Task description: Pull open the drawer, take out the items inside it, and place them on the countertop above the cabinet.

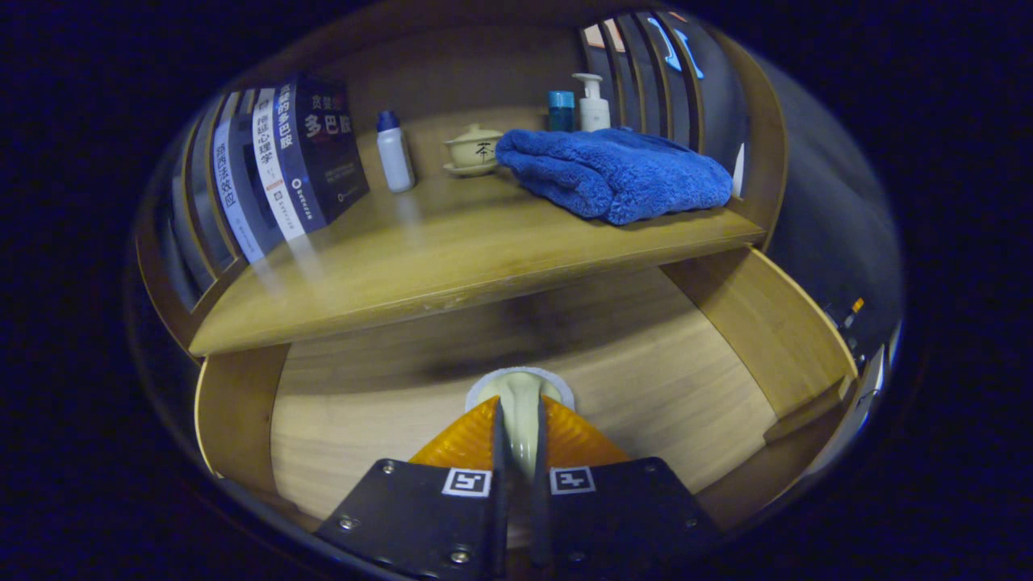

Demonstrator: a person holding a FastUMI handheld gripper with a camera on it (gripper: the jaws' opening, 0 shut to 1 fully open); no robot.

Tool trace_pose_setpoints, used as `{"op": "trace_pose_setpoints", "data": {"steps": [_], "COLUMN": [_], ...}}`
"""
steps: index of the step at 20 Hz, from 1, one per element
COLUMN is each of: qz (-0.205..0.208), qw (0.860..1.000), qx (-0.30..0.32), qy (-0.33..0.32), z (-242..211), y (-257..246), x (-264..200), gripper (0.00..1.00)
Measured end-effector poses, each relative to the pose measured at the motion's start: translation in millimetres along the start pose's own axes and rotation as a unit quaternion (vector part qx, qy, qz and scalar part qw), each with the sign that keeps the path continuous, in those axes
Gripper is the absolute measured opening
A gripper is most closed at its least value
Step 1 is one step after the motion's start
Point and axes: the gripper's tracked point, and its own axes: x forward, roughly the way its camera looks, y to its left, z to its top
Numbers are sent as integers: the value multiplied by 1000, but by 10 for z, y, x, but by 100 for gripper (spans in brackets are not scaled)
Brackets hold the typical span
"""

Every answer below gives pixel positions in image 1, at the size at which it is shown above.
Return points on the light blue book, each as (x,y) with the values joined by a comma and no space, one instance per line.
(230,194)

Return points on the white spine book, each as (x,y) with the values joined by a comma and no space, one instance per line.
(270,169)

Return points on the wooden drawer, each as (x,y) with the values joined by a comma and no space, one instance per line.
(387,403)

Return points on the teal bottle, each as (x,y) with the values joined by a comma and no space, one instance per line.
(561,113)

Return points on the wooden cabinet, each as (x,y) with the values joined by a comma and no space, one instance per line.
(484,64)

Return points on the dark equipment with orange part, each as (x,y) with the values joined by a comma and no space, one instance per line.
(843,319)

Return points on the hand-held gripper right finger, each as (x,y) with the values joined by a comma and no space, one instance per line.
(541,516)

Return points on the beige lidded teacup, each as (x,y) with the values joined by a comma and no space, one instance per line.
(472,152)

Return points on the wooden countertop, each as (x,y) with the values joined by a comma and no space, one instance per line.
(452,250)

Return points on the white bottle blue cap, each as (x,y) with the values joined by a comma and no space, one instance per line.
(395,161)

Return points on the blue folded towel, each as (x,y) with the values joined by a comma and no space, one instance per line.
(621,173)

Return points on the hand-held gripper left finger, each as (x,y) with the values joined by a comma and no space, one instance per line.
(500,516)

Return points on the white pump bottle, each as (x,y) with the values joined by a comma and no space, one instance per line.
(594,113)

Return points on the dark blue book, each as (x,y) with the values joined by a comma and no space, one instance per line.
(331,161)

